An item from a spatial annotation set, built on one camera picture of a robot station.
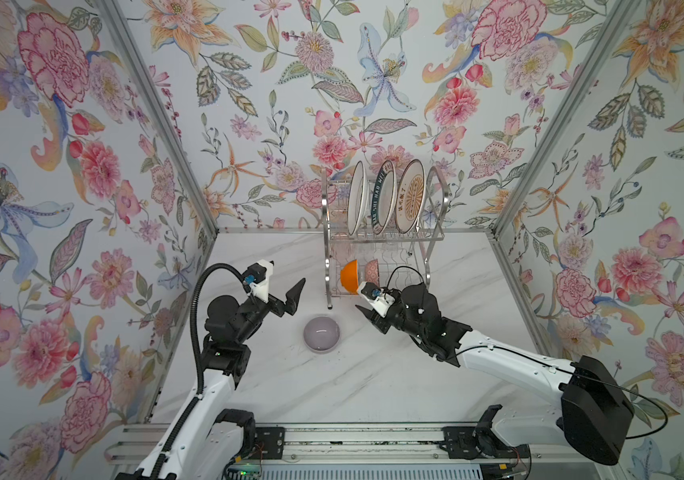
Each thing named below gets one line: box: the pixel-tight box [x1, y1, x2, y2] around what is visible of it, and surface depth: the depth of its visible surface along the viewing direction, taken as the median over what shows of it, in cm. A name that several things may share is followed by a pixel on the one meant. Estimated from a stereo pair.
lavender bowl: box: [303, 316, 341, 353], surface depth 91 cm
